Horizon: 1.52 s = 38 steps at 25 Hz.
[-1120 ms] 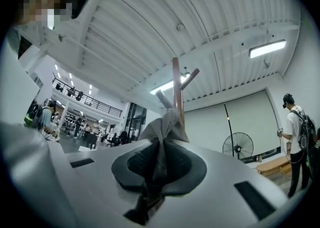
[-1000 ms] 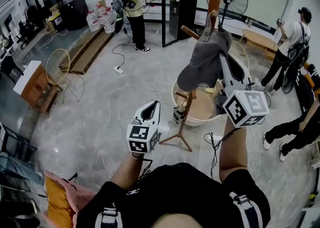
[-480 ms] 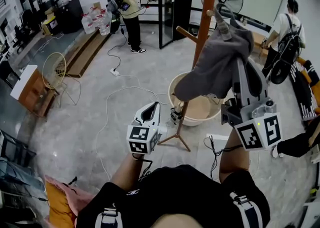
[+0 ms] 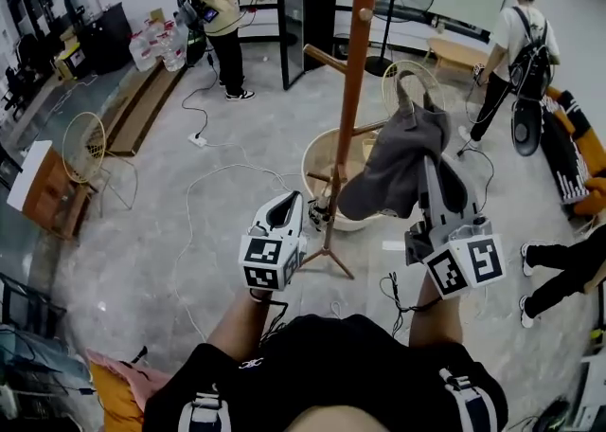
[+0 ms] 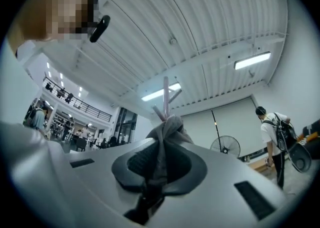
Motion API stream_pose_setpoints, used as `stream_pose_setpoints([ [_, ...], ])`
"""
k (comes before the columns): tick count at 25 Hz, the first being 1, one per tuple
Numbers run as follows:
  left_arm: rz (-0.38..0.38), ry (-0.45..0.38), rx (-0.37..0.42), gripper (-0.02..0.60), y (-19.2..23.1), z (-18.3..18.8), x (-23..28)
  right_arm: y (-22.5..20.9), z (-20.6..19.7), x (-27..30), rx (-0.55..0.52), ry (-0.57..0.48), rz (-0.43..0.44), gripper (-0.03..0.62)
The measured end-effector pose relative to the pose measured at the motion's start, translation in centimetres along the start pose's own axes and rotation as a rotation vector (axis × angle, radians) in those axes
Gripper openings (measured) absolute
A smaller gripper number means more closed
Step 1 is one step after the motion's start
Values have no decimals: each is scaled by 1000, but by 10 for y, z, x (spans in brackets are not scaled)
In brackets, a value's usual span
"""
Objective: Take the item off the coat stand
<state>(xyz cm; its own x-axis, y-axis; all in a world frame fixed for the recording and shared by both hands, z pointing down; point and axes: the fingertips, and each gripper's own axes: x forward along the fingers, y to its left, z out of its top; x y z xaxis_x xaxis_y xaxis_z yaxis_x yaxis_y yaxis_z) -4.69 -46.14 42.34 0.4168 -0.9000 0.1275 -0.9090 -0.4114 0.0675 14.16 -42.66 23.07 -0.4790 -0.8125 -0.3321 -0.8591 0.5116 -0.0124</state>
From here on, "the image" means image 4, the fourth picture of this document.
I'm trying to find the orange sofa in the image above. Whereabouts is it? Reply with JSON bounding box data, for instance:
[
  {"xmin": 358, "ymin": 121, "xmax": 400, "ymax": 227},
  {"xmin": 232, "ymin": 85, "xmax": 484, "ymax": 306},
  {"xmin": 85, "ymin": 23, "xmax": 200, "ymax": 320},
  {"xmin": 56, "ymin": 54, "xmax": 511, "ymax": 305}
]
[{"xmin": 539, "ymin": 85, "xmax": 606, "ymax": 219}]

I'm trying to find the grey cloth item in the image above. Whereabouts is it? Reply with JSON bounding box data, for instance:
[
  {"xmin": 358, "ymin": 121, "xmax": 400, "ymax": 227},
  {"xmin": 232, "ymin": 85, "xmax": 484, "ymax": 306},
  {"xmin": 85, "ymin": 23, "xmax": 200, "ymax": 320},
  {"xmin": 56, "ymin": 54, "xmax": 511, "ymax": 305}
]
[{"xmin": 336, "ymin": 70, "xmax": 454, "ymax": 221}]

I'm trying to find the black floor cable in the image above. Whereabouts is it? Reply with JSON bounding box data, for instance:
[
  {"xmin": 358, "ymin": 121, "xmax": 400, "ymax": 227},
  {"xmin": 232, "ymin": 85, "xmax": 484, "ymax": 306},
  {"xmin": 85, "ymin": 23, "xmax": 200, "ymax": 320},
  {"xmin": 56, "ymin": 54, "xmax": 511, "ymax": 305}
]
[{"xmin": 181, "ymin": 51, "xmax": 220, "ymax": 138}]

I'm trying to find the pink cloth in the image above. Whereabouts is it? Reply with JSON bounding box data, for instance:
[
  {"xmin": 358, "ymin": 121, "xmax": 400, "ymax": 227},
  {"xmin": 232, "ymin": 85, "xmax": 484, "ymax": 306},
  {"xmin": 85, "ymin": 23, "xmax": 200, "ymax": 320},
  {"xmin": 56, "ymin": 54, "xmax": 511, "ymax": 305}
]
[{"xmin": 86, "ymin": 348, "xmax": 172, "ymax": 413}]

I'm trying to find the black office chair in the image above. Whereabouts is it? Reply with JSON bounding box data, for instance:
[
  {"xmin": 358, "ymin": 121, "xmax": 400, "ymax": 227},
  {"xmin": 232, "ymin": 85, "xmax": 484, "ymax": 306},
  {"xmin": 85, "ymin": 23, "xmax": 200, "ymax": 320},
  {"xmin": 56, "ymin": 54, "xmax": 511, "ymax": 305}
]
[{"xmin": 1, "ymin": 33, "xmax": 40, "ymax": 115}]

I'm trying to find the beige round tub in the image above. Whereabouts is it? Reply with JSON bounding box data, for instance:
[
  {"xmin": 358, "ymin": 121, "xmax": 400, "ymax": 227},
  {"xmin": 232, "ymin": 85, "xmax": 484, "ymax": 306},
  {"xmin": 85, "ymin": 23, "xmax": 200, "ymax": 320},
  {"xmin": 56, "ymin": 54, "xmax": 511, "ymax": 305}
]
[{"xmin": 301, "ymin": 127, "xmax": 395, "ymax": 233}]

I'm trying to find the yellow wire chair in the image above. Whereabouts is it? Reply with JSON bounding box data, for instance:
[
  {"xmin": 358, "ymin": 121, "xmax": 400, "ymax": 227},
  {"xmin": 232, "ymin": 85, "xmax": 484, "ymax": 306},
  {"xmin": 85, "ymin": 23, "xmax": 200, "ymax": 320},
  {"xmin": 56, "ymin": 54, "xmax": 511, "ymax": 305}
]
[{"xmin": 61, "ymin": 111, "xmax": 140, "ymax": 219}]

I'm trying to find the person's black shirt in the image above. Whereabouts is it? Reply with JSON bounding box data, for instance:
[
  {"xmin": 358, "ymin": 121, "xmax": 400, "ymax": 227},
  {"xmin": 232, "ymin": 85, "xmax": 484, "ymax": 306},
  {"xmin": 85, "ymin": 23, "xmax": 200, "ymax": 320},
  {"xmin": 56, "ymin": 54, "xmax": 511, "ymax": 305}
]
[{"xmin": 141, "ymin": 314, "xmax": 510, "ymax": 432}]

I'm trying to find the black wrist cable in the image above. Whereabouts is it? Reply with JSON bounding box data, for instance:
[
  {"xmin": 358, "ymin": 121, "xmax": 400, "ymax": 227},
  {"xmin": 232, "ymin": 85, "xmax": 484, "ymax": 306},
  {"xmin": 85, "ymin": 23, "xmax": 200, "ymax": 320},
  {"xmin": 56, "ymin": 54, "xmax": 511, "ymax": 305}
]
[
  {"xmin": 249, "ymin": 290, "xmax": 291, "ymax": 342},
  {"xmin": 378, "ymin": 271, "xmax": 430, "ymax": 337}
]

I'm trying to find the wooden floor platform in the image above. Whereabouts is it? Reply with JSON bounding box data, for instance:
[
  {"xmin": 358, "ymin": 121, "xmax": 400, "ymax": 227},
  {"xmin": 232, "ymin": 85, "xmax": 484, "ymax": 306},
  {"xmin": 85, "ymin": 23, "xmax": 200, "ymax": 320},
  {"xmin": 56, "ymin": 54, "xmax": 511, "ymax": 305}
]
[{"xmin": 104, "ymin": 58, "xmax": 187, "ymax": 157}]

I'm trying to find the cardboard box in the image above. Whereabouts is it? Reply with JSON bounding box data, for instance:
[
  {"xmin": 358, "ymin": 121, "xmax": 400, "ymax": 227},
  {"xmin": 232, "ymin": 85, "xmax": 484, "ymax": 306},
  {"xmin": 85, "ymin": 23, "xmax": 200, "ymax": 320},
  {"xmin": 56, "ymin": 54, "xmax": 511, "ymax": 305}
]
[{"xmin": 53, "ymin": 39, "xmax": 90, "ymax": 81}]

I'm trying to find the cream wire chair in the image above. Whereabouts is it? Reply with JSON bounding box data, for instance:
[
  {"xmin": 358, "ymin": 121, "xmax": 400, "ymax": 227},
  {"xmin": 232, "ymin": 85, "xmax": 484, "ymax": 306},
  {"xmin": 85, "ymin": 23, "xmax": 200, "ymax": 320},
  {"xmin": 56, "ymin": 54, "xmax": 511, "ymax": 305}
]
[{"xmin": 381, "ymin": 59, "xmax": 447, "ymax": 115}]

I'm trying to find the brown wooden coat stand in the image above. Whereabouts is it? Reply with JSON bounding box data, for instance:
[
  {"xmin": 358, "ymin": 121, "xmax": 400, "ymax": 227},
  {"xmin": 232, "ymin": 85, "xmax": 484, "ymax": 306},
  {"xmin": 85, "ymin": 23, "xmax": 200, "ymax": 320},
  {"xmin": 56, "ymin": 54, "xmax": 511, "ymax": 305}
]
[{"xmin": 297, "ymin": 0, "xmax": 435, "ymax": 280}]

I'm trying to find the black oval speaker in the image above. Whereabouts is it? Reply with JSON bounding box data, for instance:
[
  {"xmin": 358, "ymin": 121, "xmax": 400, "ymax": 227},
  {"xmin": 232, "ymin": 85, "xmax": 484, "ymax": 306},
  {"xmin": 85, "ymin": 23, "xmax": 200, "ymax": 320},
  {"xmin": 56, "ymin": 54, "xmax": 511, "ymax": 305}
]
[{"xmin": 509, "ymin": 98, "xmax": 544, "ymax": 157}]

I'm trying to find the black glass-door cabinet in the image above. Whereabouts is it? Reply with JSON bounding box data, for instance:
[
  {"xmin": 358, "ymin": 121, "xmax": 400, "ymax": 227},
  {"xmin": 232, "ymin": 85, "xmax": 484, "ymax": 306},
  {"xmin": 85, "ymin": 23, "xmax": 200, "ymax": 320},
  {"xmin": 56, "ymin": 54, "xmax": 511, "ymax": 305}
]
[{"xmin": 276, "ymin": 0, "xmax": 338, "ymax": 91}]

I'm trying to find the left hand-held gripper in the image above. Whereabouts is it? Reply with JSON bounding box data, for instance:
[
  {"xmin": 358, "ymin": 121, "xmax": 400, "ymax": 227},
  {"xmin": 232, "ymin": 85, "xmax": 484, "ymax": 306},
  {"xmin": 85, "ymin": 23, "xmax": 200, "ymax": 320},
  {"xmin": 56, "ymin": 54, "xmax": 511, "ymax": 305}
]
[{"xmin": 238, "ymin": 191, "xmax": 309, "ymax": 293}]

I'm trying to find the orange pillow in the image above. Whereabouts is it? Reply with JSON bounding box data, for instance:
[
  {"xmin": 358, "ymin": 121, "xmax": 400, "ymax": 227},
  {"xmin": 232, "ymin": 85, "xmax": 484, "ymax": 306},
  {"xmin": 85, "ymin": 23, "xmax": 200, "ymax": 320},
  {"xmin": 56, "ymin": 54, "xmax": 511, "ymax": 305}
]
[{"xmin": 87, "ymin": 357, "xmax": 146, "ymax": 432}]

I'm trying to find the black desk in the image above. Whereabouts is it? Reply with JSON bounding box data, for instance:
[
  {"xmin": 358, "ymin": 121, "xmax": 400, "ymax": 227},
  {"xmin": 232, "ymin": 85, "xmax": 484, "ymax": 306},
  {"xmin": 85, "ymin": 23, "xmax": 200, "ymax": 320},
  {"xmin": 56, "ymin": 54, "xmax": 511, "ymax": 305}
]
[{"xmin": 79, "ymin": 2, "xmax": 134, "ymax": 75}]

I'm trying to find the low wooden table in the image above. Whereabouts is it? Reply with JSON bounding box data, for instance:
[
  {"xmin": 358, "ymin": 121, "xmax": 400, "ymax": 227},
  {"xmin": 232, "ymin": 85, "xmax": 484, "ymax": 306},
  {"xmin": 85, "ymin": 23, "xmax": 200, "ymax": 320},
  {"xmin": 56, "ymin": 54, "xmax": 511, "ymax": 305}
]
[{"xmin": 425, "ymin": 37, "xmax": 491, "ymax": 77}]

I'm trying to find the black patterned blanket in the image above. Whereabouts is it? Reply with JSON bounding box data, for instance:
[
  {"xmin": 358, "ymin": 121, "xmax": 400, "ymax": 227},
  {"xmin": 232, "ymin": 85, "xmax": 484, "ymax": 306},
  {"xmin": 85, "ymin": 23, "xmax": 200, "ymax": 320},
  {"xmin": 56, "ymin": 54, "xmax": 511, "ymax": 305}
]
[{"xmin": 540, "ymin": 90, "xmax": 593, "ymax": 205}]

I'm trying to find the person's right forearm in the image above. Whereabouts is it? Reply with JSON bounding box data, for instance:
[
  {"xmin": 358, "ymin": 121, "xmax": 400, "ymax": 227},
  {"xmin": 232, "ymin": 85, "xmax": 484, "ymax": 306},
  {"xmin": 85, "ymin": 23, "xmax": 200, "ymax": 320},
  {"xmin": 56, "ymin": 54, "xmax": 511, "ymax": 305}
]
[{"xmin": 407, "ymin": 272, "xmax": 464, "ymax": 350}]

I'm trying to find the black metal rack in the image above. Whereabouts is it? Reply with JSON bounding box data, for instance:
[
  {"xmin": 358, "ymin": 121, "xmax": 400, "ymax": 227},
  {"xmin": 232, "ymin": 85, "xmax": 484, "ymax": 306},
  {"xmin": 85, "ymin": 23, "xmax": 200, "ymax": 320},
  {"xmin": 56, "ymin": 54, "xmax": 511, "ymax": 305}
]
[{"xmin": 0, "ymin": 272, "xmax": 68, "ymax": 342}]

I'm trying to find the wooden cabinet with white top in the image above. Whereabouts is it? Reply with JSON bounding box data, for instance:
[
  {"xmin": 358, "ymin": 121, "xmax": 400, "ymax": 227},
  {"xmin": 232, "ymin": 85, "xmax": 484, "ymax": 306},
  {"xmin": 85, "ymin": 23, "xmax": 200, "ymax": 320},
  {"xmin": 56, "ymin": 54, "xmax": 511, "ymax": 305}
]
[{"xmin": 6, "ymin": 139, "xmax": 99, "ymax": 241}]

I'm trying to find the white floor cable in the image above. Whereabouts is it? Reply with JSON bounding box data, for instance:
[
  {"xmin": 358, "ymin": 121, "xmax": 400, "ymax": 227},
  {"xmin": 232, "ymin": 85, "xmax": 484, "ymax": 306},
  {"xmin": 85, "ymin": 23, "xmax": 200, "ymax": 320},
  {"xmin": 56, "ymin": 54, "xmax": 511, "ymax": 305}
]
[{"xmin": 171, "ymin": 139, "xmax": 305, "ymax": 342}]

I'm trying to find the large clear water bottle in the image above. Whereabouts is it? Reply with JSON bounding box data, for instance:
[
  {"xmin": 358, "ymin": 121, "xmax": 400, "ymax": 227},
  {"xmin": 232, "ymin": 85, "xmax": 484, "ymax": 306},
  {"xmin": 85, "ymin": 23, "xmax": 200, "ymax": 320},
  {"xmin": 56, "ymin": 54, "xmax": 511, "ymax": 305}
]
[
  {"xmin": 128, "ymin": 30, "xmax": 156, "ymax": 73},
  {"xmin": 159, "ymin": 22, "xmax": 187, "ymax": 73},
  {"xmin": 143, "ymin": 18, "xmax": 165, "ymax": 56}
]

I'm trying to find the person's left forearm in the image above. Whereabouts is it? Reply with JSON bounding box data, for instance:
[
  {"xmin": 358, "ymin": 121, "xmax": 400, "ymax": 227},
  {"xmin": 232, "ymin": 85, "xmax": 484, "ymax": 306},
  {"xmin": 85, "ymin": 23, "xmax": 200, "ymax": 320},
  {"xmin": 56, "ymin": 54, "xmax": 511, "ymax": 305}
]
[{"xmin": 206, "ymin": 287, "xmax": 286, "ymax": 366}]

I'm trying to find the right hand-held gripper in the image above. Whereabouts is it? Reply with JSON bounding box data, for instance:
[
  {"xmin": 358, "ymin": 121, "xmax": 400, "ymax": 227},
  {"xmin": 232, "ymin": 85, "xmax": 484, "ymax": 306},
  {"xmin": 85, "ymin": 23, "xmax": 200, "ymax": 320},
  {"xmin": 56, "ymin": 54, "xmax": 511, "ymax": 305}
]
[{"xmin": 404, "ymin": 153, "xmax": 507, "ymax": 301}]

